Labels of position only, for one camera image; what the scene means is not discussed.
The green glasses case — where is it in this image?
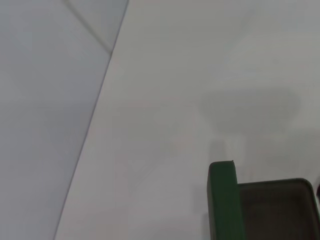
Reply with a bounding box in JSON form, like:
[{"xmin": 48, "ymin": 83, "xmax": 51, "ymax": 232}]
[{"xmin": 206, "ymin": 159, "xmax": 320, "ymax": 240}]

